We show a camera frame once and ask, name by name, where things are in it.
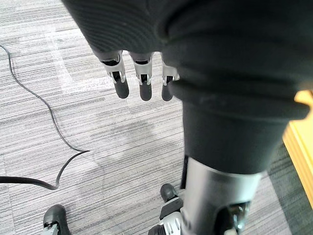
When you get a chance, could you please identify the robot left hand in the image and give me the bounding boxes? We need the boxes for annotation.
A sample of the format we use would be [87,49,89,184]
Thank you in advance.
[61,0,313,235]

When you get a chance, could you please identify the black floor cable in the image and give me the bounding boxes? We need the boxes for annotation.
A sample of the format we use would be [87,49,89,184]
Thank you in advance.
[0,45,90,190]

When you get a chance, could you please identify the robot dark foot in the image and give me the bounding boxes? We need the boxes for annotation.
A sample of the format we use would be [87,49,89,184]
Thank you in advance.
[148,183,185,235]
[43,204,72,235]

